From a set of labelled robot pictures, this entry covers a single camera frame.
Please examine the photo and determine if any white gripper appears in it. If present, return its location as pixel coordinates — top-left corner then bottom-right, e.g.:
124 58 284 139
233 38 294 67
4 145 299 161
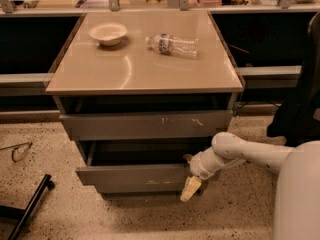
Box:
180 151 217 202

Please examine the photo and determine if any grey drawer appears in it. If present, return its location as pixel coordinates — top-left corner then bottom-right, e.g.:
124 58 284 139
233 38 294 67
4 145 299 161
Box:
76 137 211 196
60 110 232 141

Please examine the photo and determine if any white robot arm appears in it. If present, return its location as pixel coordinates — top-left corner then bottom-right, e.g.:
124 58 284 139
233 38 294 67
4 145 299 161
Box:
181 132 320 240

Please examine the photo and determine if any grey top drawer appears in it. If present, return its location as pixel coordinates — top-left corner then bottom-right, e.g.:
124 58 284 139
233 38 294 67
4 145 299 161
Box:
60 110 232 141

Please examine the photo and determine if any grey drawer cabinet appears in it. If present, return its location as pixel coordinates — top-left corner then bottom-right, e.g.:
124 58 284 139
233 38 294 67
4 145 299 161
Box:
45 10 245 200

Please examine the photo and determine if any black office chair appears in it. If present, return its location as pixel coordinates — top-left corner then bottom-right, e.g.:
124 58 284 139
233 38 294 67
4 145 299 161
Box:
267 12 320 147

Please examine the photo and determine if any clear plastic water bottle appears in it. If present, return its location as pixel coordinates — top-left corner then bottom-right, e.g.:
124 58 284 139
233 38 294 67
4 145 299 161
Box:
145 33 198 59

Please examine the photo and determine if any white paper bowl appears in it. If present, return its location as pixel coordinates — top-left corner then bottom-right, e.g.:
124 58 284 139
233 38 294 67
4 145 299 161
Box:
89 22 128 46

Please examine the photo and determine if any black chair leg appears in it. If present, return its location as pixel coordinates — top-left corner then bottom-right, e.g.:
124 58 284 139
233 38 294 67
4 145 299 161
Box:
0 174 55 240

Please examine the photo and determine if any thin floor cable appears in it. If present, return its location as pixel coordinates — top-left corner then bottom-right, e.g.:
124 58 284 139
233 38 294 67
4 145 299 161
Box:
0 141 34 163

